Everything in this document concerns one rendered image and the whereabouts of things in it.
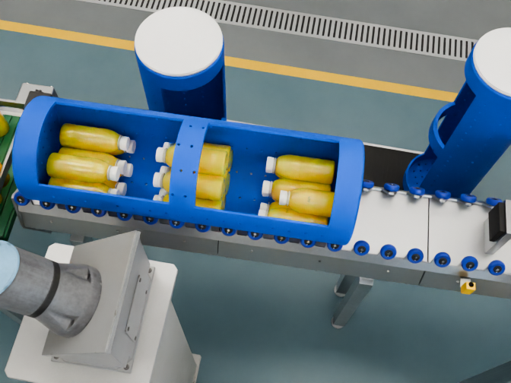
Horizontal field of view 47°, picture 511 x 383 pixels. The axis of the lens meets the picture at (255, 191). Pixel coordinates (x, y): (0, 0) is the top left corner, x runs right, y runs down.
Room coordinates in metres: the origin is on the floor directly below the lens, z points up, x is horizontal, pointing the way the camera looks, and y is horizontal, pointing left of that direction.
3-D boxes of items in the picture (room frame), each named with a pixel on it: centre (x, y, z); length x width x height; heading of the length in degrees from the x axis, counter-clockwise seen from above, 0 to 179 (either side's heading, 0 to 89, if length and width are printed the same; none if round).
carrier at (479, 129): (1.22, -0.80, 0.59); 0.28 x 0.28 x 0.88
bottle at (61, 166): (0.71, 0.47, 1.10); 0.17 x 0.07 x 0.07; 85
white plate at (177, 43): (1.22, 0.27, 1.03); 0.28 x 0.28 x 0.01
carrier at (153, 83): (1.22, 0.27, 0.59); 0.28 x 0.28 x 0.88
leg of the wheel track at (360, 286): (0.61, -0.39, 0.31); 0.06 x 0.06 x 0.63; 85
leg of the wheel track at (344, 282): (0.75, -0.40, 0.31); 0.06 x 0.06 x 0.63; 85
